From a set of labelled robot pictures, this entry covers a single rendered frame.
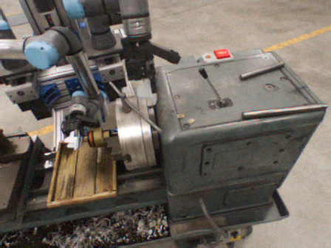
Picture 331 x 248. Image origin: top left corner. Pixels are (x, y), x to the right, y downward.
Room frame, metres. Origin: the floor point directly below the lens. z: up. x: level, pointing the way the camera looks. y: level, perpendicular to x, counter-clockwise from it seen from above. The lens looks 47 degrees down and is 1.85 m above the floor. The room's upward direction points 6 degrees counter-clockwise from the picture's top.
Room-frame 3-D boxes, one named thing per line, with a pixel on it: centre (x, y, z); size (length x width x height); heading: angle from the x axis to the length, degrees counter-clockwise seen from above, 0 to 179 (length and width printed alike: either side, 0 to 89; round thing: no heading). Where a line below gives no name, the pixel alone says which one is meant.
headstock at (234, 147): (0.73, -0.27, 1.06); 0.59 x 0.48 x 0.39; 95
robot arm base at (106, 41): (1.34, 0.31, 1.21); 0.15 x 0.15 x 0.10
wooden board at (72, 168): (0.66, 0.40, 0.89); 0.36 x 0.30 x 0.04; 5
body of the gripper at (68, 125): (0.77, 0.41, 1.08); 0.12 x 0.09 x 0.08; 5
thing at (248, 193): (0.74, -0.27, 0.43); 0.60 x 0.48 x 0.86; 95
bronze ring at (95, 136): (0.67, 0.28, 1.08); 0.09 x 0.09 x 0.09; 5
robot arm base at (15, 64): (1.22, 0.79, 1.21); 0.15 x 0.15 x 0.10
